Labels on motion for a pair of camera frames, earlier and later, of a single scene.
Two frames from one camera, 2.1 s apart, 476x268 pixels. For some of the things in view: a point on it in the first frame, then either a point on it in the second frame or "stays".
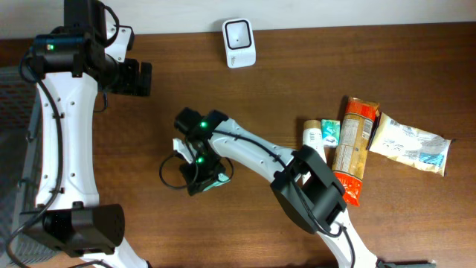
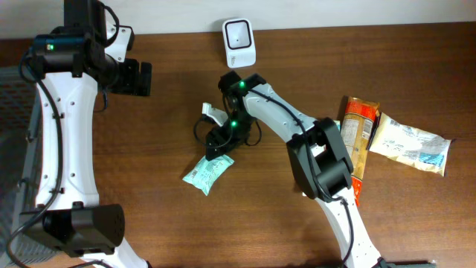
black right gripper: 203,182 -> 218,141
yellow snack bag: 413,147 stays
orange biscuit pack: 351,146 stays
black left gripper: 137,78 stays
